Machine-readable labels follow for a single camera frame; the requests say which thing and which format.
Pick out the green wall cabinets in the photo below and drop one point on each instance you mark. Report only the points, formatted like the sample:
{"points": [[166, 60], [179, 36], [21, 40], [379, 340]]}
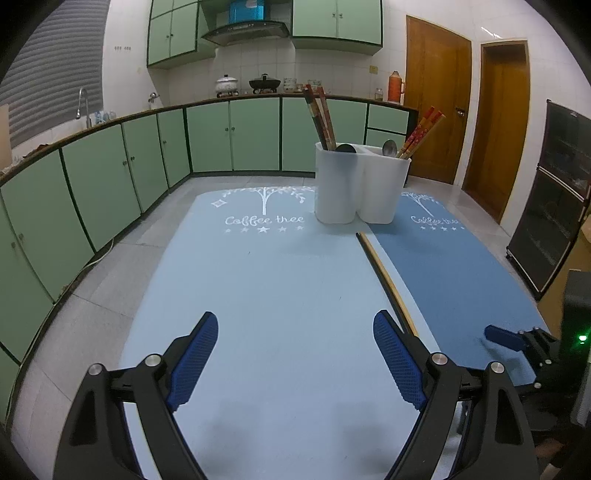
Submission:
{"points": [[171, 32], [337, 23]]}

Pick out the plain wooden chopstick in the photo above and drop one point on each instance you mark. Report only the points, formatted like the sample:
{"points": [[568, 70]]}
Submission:
{"points": [[390, 282]]}

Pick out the metal spoon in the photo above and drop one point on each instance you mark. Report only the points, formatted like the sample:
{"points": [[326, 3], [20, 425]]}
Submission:
{"points": [[390, 146]]}

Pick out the cups beside sink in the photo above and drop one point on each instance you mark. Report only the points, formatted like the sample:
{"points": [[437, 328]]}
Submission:
{"points": [[104, 117]]}

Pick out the cardboard sheet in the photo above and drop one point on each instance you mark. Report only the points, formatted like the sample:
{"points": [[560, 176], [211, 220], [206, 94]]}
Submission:
{"points": [[3, 134]]}

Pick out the black glass-door cabinet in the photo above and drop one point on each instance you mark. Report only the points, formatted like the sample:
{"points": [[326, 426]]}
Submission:
{"points": [[549, 207]]}

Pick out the silver pot on stove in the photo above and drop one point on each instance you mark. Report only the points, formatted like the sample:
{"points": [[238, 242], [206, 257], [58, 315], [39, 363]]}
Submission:
{"points": [[226, 85]]}

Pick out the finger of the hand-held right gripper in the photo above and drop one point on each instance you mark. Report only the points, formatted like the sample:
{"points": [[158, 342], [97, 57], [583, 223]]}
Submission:
{"points": [[540, 390], [503, 337]]}

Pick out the range hood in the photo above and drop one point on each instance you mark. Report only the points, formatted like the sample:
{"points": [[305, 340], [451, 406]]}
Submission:
{"points": [[244, 32]]}

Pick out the green kitchen base cabinets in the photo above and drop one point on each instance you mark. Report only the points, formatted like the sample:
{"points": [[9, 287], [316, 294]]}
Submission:
{"points": [[101, 184]]}

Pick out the black wok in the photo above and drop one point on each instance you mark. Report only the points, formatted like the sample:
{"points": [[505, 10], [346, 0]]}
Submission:
{"points": [[264, 84]]}

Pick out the metal sink faucet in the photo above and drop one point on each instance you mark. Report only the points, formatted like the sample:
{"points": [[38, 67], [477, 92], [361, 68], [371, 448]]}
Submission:
{"points": [[83, 97]]}

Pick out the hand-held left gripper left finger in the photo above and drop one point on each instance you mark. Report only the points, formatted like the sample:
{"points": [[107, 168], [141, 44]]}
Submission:
{"points": [[194, 364]]}

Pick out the red chopsticks bundle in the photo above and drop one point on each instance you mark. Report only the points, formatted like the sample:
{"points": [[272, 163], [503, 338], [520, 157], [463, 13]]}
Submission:
{"points": [[314, 115]]}

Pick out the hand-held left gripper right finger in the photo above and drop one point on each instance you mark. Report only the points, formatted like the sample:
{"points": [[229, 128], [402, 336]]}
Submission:
{"points": [[399, 364]]}

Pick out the metal wall tap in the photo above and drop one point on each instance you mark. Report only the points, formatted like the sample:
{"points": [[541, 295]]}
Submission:
{"points": [[153, 97]]}

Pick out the grey window blind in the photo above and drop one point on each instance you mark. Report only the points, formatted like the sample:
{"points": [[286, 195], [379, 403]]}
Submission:
{"points": [[55, 69]]}

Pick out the dark blue printed table mat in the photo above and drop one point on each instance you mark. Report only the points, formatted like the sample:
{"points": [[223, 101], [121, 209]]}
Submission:
{"points": [[452, 277]]}

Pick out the white plastic utensil holder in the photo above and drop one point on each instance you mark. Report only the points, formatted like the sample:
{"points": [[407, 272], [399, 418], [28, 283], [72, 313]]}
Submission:
{"points": [[341, 189]]}

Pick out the orange thermos flask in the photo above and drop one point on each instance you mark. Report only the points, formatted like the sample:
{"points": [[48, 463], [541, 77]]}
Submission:
{"points": [[395, 87]]}

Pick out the light blue printed table mat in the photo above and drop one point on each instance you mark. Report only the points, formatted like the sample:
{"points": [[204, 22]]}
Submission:
{"points": [[277, 286]]}

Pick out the red patterned bamboo chopstick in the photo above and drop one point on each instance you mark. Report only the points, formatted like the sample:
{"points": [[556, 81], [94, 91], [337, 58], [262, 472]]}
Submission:
{"points": [[428, 136], [418, 129], [421, 131], [425, 134]]}

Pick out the dark spoon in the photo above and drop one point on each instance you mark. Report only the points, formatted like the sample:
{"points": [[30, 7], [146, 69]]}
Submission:
{"points": [[344, 148]]}

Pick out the row of glass jars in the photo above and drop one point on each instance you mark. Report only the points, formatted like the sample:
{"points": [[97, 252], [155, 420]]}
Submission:
{"points": [[295, 84]]}

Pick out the wooden door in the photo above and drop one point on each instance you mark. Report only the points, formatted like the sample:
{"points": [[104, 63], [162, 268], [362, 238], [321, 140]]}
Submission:
{"points": [[498, 129], [438, 101]]}

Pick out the black gold-banded chopstick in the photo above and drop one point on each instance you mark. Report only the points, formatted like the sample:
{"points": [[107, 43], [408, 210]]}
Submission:
{"points": [[323, 117], [329, 125]]}

